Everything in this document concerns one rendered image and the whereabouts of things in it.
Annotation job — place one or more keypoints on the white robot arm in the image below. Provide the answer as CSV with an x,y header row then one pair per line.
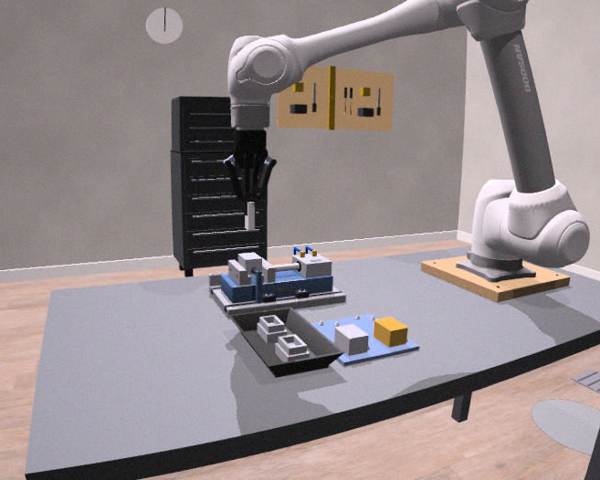
x,y
542,225

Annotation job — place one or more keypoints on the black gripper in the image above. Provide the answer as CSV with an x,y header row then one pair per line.
x,y
249,159

